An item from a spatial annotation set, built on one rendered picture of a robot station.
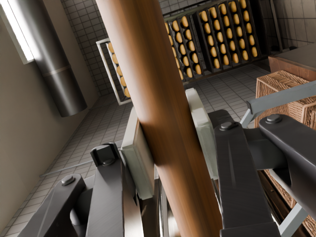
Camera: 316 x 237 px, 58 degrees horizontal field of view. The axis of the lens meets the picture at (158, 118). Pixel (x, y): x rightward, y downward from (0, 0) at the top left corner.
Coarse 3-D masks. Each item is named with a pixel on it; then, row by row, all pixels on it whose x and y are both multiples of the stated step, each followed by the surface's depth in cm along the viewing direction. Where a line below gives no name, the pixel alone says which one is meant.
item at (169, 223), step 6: (162, 186) 156; (162, 192) 150; (162, 198) 146; (168, 204) 142; (168, 210) 137; (168, 216) 132; (168, 222) 127; (174, 222) 136; (168, 228) 124; (174, 228) 132; (168, 234) 120; (174, 234) 127; (180, 234) 135
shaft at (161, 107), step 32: (96, 0) 14; (128, 0) 13; (128, 32) 14; (160, 32) 14; (128, 64) 14; (160, 64) 14; (160, 96) 15; (160, 128) 15; (192, 128) 16; (160, 160) 16; (192, 160) 16; (192, 192) 17; (192, 224) 17
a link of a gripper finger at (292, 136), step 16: (272, 128) 11; (288, 128) 11; (304, 128) 10; (288, 144) 10; (304, 144) 9; (288, 160) 10; (304, 160) 9; (288, 176) 11; (304, 176) 9; (288, 192) 11; (304, 192) 9; (304, 208) 10
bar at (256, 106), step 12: (312, 84) 101; (264, 96) 105; (276, 96) 102; (288, 96) 102; (300, 96) 102; (252, 108) 103; (264, 108) 103; (252, 120) 106; (216, 192) 99; (288, 216) 64; (300, 216) 62; (288, 228) 63
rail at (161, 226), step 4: (160, 180) 163; (160, 184) 159; (160, 188) 155; (160, 192) 151; (160, 196) 148; (160, 200) 145; (160, 204) 142; (160, 208) 139; (160, 212) 136; (160, 216) 133; (160, 220) 131; (160, 224) 128; (160, 228) 126; (160, 232) 123; (160, 236) 121
